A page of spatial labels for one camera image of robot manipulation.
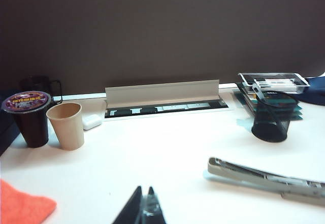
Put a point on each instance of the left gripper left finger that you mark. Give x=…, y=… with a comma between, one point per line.
x=132, y=211

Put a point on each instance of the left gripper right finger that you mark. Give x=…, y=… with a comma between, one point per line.
x=152, y=211

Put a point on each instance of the beige long-reach stapler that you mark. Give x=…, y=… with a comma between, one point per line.
x=254, y=177

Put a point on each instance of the white earbud case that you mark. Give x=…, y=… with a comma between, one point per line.
x=92, y=122

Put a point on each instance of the recessed desk power tray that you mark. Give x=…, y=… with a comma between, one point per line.
x=122, y=112

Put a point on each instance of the beige paper cup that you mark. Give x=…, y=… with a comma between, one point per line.
x=67, y=130

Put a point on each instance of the orange cloth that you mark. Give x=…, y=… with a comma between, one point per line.
x=23, y=203

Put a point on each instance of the dark cup purple lid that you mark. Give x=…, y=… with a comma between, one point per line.
x=30, y=125

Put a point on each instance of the colourful picture book stack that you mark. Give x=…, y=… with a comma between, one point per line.
x=245, y=99

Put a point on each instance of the black mesh pen holder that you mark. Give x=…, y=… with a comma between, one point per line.
x=271, y=125

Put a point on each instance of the black mug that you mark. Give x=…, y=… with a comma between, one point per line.
x=38, y=83

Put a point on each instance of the white marker pen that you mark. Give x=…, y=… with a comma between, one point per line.
x=276, y=81
x=276, y=88

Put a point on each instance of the brown desk partition panel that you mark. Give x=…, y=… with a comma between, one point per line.
x=162, y=31

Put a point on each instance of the navy blue rubber slipper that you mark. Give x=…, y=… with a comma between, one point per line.
x=314, y=92

